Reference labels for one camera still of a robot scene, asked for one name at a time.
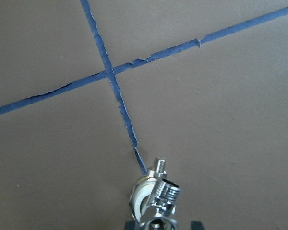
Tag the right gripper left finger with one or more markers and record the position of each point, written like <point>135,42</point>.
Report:
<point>131,225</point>

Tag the silver metal elbow fitting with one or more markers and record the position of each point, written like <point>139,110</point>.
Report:
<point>158,211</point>

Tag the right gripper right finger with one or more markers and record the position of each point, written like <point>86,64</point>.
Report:
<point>196,225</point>

